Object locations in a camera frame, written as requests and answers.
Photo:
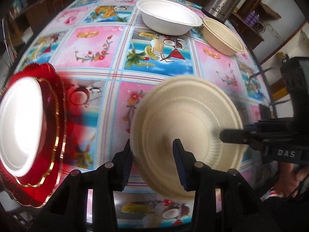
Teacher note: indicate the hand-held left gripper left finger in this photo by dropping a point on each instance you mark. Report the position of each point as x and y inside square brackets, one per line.
[126, 166]

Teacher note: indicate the purple bottle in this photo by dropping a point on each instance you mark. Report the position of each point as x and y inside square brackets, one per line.
[256, 17]
[249, 17]

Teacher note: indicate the stainless steel thermos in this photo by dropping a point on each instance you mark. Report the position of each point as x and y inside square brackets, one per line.
[224, 0]

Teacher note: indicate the person's right hand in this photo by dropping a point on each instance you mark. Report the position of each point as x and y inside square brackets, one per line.
[293, 181]

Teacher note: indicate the small red glass plate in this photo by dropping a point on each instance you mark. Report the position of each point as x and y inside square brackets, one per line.
[49, 116]

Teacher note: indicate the person's right forearm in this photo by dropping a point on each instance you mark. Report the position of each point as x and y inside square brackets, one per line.
[289, 212]

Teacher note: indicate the cream paper plate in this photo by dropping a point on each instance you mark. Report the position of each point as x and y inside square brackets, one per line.
[188, 116]

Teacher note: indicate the small beige plastic bowl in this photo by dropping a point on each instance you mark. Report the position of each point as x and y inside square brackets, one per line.
[222, 46]

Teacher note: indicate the printed fruit tablecloth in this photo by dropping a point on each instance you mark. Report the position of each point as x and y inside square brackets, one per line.
[96, 48]

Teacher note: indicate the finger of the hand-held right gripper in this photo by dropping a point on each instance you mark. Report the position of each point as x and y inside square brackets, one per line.
[234, 135]

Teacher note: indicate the deep white foam bowl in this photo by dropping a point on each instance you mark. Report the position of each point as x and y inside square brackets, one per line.
[169, 24]

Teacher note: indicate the large red glass plate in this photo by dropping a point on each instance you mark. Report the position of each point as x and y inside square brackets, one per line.
[31, 195]

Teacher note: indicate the shallow white foam bowl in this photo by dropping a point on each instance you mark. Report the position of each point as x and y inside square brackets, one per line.
[19, 125]

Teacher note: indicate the wooden cabinet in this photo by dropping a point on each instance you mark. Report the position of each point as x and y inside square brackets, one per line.
[60, 2]

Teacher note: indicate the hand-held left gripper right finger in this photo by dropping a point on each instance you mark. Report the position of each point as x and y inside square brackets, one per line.
[182, 171]

